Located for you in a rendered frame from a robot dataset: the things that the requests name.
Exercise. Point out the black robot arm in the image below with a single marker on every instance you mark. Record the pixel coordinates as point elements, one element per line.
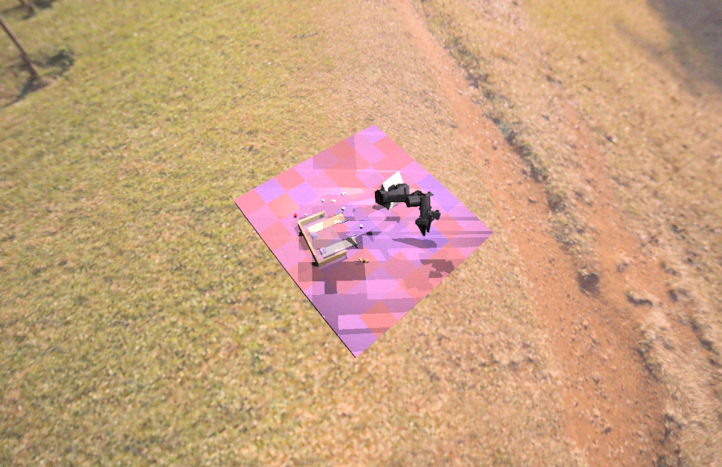
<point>401,193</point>

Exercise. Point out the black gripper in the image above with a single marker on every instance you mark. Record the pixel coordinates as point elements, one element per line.
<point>423,223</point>

